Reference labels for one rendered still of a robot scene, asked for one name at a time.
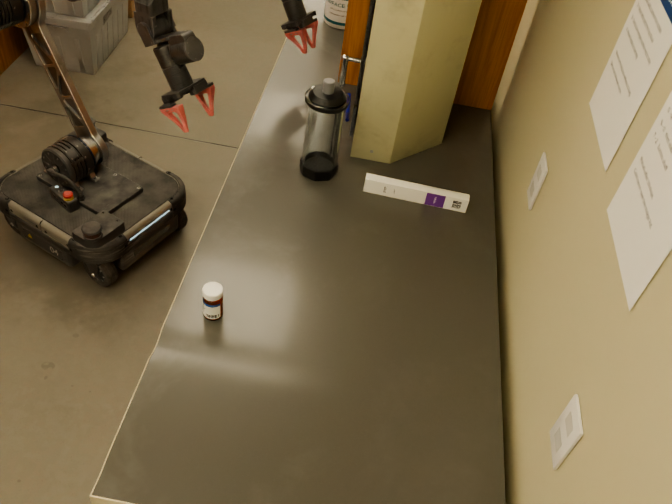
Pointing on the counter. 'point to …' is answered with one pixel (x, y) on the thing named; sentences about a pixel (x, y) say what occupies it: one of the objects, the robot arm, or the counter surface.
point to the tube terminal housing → (411, 75)
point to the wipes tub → (336, 13)
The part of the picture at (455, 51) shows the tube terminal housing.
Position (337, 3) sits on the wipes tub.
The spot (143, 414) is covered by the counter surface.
